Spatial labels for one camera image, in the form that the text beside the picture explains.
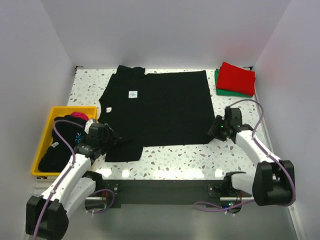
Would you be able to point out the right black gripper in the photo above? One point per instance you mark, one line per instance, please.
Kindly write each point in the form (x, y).
(213, 130)

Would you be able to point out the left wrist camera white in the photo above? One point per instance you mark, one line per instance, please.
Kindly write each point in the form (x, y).
(88, 125)

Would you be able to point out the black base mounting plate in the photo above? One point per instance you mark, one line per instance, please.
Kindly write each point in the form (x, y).
(204, 195)

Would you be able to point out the black clothes in bin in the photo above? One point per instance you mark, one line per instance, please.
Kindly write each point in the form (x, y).
(58, 154)

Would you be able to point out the black t shirt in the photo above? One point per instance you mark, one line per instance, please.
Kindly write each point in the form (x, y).
(155, 109)

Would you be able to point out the yellow plastic bin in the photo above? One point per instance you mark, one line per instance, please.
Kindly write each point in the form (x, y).
(46, 138)

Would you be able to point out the folded green t shirt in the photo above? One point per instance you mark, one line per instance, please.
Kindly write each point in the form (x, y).
(222, 92)

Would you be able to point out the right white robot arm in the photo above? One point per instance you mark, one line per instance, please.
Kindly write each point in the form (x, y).
(273, 182)

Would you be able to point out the folded red t shirt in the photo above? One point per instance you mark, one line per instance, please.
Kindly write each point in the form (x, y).
(236, 79)

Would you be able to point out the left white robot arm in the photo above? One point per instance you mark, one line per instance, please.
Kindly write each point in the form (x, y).
(48, 215)

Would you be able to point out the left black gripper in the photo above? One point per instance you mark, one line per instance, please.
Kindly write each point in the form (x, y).
(112, 138)

